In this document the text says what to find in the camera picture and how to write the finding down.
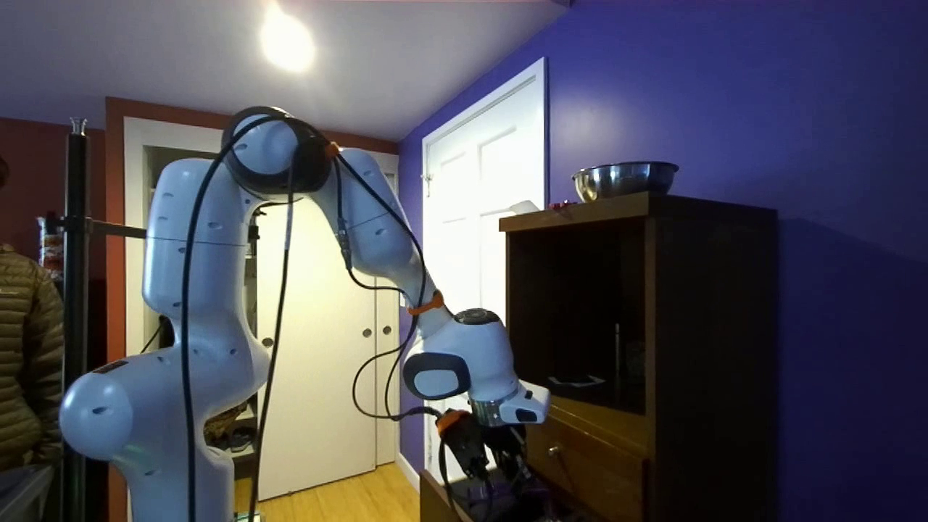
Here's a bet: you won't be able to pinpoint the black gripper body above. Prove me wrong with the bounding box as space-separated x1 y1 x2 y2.
441 419 534 490

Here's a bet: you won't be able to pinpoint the open wooden drawer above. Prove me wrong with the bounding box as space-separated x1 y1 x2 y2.
418 467 589 522

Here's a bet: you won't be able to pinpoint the closed wooden drawer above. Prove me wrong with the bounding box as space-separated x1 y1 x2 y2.
524 387 648 522

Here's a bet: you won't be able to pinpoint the flat item on shelf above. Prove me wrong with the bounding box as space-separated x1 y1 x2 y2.
545 370 612 395

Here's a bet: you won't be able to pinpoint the white closet doors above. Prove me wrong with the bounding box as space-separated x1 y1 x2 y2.
251 147 402 501

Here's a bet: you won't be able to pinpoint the dark wooden cabinet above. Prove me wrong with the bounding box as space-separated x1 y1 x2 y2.
495 189 780 522

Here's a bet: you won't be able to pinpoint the white panel door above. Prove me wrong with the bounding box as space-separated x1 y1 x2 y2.
421 54 551 486

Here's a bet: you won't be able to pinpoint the stainless steel bowl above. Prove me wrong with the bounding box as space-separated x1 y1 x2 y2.
569 158 682 205

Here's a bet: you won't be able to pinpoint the black stand pole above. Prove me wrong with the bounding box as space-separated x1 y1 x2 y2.
58 115 151 522

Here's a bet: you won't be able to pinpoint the round ceiling light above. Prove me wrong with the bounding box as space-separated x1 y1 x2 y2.
255 3 318 77

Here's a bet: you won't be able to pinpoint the person in olive jacket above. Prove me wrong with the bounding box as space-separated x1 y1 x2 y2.
0 154 67 479

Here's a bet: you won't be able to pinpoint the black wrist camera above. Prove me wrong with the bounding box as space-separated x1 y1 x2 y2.
434 409 483 450

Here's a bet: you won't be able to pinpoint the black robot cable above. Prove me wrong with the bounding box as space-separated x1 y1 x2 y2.
177 108 450 522

